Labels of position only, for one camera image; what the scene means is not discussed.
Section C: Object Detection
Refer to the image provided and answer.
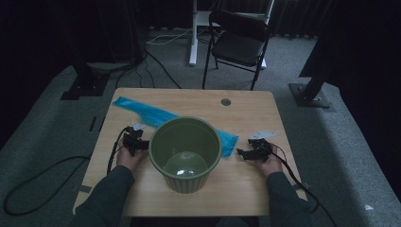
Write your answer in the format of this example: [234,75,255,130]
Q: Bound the dark curtain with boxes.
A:
[138,0,335,40]

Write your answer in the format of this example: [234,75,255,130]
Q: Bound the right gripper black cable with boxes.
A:
[270,143,339,227]

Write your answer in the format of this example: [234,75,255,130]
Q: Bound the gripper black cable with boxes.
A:
[270,143,339,227]
[106,127,131,175]

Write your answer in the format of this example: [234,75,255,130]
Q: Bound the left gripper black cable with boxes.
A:
[106,127,131,175]

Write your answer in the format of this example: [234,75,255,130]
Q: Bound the black stand with square base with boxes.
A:
[60,61,112,101]

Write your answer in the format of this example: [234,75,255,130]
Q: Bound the long black looped cable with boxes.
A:
[2,154,93,217]

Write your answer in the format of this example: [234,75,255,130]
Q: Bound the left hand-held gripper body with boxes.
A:
[122,121,147,157]

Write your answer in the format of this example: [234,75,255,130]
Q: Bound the white cable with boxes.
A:
[145,27,194,46]

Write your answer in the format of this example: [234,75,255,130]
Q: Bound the person's right hand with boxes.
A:
[253,150,284,178]

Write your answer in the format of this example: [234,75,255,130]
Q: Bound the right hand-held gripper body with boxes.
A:
[248,131,277,163]

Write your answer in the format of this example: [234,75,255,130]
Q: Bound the black folding chair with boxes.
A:
[201,9,272,92]

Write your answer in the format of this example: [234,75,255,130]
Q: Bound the black stand with bolted base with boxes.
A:
[288,74,336,110]

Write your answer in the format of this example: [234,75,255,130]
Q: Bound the green ribbed plastic bin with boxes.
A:
[148,116,223,194]

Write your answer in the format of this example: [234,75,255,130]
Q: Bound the person's left hand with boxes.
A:
[115,146,149,173]

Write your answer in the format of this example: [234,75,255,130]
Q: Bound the thin black floor cables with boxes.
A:
[114,50,183,90]

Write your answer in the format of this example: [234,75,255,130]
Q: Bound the blue plastic bag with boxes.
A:
[112,96,239,158]

